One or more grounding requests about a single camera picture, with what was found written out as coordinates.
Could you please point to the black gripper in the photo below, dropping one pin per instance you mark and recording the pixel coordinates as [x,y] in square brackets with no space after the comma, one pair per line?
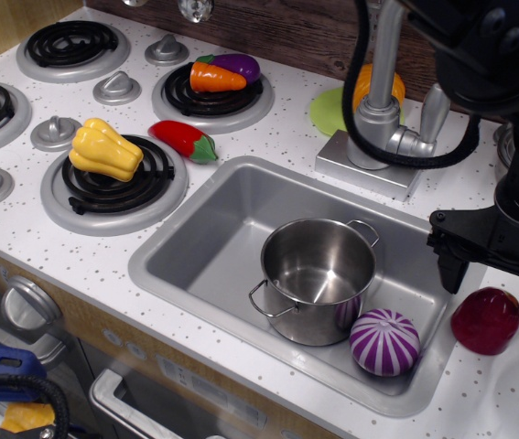
[487,236]

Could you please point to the red toy sweet potato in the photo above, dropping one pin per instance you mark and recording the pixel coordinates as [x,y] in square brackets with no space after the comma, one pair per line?
[486,321]

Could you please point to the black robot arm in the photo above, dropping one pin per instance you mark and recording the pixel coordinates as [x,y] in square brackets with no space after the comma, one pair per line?
[476,47]

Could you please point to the steel pot at right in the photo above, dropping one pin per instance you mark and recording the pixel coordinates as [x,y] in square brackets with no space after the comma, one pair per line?
[504,142]

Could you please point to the stainless steel pot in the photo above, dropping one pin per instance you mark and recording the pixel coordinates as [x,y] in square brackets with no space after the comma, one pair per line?
[316,272]

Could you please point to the grey toy sink basin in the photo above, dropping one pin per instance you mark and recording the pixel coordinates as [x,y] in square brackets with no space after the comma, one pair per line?
[205,258]

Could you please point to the purple striped toy onion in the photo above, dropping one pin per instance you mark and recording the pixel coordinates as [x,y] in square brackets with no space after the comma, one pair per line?
[384,342]

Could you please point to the silver toy faucet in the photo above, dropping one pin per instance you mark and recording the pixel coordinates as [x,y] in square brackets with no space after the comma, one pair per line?
[377,118]

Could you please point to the orange toy pumpkin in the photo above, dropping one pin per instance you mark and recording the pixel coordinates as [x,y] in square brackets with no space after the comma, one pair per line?
[363,83]

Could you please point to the light green round mat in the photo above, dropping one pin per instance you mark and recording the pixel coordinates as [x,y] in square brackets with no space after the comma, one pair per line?
[325,110]

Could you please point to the back right black burner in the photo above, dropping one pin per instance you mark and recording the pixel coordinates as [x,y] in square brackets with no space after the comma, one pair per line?
[213,112]

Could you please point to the red toy chili pepper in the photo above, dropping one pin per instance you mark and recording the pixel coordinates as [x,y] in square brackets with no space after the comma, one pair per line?
[187,140]

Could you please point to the purple toy eggplant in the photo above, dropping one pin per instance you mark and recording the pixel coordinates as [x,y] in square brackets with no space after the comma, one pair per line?
[242,64]

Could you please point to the orange toy carrot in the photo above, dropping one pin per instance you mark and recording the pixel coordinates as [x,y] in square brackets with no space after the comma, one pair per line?
[205,77]

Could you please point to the hanging silver utensil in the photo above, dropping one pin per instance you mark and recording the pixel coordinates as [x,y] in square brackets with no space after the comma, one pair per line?
[196,11]
[135,3]

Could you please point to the front right black burner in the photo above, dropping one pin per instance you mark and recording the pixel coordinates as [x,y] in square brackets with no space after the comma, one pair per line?
[98,205]

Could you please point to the yellow toy bell pepper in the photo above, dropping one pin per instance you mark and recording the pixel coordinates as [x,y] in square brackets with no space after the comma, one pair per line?
[98,148]

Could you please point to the silver oven dial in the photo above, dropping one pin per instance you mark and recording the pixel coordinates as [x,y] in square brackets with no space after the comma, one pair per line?
[26,306]

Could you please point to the back left black burner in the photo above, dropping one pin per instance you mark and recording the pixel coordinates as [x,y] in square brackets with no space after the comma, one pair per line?
[72,51]

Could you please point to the yellow cloth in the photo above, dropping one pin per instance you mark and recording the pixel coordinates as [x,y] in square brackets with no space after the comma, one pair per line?
[24,416]

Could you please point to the blue clamp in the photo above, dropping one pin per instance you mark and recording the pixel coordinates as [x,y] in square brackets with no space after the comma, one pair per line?
[20,363]

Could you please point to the silver oven door handle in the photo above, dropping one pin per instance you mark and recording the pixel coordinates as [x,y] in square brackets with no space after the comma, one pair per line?
[110,395]

